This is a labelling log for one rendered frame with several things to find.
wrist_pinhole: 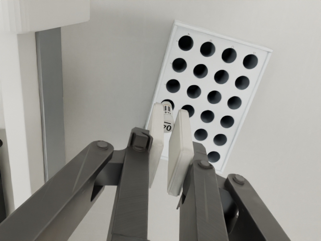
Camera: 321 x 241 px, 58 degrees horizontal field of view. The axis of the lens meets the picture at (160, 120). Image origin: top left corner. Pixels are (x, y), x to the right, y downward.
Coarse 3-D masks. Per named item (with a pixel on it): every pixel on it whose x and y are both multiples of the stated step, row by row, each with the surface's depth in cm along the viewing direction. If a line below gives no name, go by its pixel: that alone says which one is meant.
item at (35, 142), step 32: (0, 64) 15; (32, 64) 17; (0, 96) 22; (32, 96) 17; (0, 128) 23; (32, 128) 17; (0, 160) 24; (32, 160) 18; (64, 160) 23; (32, 192) 18
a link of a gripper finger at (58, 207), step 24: (96, 144) 14; (72, 168) 12; (96, 168) 12; (48, 192) 10; (72, 192) 11; (96, 192) 14; (24, 216) 9; (48, 216) 9; (72, 216) 11; (0, 240) 8; (24, 240) 8; (48, 240) 9
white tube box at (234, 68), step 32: (192, 32) 24; (192, 64) 25; (224, 64) 25; (256, 64) 25; (160, 96) 26; (192, 96) 27; (224, 96) 26; (192, 128) 27; (224, 128) 27; (224, 160) 28
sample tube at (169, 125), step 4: (164, 104) 25; (168, 104) 25; (164, 108) 24; (168, 108) 24; (164, 112) 23; (168, 112) 23; (164, 116) 22; (168, 116) 22; (172, 116) 23; (164, 120) 22; (168, 120) 22; (172, 120) 22; (164, 124) 22; (168, 124) 22; (172, 124) 22; (164, 128) 22; (168, 128) 22; (172, 128) 22; (164, 132) 22; (168, 132) 22
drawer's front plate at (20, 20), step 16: (0, 0) 11; (16, 0) 11; (32, 0) 12; (48, 0) 13; (64, 0) 15; (80, 0) 18; (0, 16) 11; (16, 16) 11; (32, 16) 12; (48, 16) 13; (64, 16) 16; (80, 16) 18; (0, 32) 11; (16, 32) 11; (32, 32) 12
